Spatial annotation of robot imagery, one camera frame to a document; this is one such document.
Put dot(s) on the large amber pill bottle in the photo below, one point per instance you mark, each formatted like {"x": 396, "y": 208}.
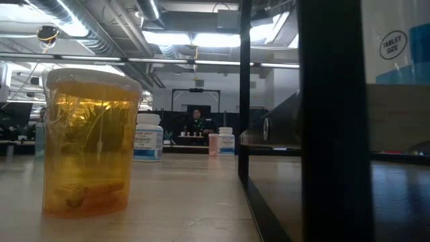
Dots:
{"x": 90, "y": 151}

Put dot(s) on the small background wooden shelf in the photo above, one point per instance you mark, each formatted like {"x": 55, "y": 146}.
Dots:
{"x": 191, "y": 136}

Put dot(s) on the person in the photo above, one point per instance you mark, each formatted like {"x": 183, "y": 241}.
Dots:
{"x": 42, "y": 114}
{"x": 198, "y": 124}

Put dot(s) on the small pink pill bottle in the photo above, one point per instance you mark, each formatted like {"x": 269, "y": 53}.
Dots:
{"x": 213, "y": 146}

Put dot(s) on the background wooden table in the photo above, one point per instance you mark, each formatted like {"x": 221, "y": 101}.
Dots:
{"x": 184, "y": 146}

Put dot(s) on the small grey hanging sign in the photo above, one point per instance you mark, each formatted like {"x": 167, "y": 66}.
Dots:
{"x": 199, "y": 83}

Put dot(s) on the small background potted plant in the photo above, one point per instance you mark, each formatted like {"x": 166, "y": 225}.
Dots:
{"x": 167, "y": 136}

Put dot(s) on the long ceiling light strip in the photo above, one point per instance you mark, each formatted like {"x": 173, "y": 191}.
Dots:
{"x": 218, "y": 62}

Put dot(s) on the bright ceiling lamp panel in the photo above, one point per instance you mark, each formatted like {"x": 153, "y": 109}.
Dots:
{"x": 168, "y": 38}
{"x": 215, "y": 40}

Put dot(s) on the bright ceiling skylight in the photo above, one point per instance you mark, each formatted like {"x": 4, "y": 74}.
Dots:
{"x": 265, "y": 33}

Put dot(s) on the grey ceiling unit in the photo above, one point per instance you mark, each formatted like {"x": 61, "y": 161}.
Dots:
{"x": 227, "y": 19}

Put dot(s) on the clear small cup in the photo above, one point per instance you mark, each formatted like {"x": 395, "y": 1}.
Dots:
{"x": 39, "y": 141}

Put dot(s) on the dark background monitor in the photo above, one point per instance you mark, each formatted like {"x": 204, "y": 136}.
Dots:
{"x": 15, "y": 114}

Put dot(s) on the black background rig frame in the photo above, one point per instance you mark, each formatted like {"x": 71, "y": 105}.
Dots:
{"x": 196, "y": 90}

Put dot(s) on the black partition wall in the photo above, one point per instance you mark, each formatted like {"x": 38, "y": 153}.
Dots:
{"x": 174, "y": 121}

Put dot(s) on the silver round ventilation duct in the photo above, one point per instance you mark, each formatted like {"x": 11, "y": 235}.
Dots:
{"x": 149, "y": 8}

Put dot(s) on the silver spiral ventilation duct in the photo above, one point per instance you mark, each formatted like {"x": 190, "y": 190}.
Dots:
{"x": 100, "y": 47}

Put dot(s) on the black ceiling camera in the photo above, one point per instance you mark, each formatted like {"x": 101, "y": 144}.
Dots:
{"x": 47, "y": 33}

